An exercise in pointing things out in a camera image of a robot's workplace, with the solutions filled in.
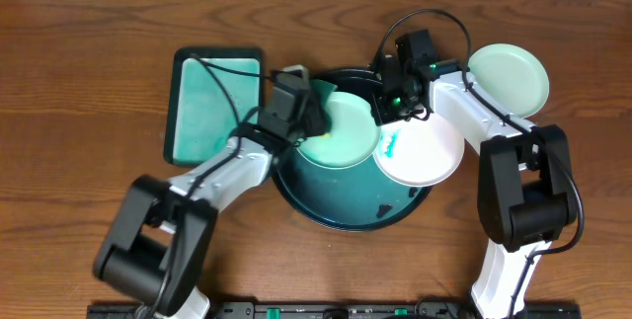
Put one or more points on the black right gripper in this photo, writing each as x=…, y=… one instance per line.
x=381, y=113

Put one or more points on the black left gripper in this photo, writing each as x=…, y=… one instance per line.
x=313, y=121

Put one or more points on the mint green plate with stain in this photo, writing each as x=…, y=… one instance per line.
x=352, y=137

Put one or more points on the white plate with green stain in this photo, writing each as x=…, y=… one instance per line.
x=418, y=153

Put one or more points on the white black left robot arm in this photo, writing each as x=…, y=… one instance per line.
x=155, y=248

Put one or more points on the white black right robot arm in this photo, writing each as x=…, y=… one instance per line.
x=528, y=202

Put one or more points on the round black tray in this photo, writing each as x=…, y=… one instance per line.
x=358, y=198

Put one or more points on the rectangular black soapy water tray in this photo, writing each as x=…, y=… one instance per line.
x=211, y=89

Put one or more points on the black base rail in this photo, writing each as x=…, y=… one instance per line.
x=424, y=309

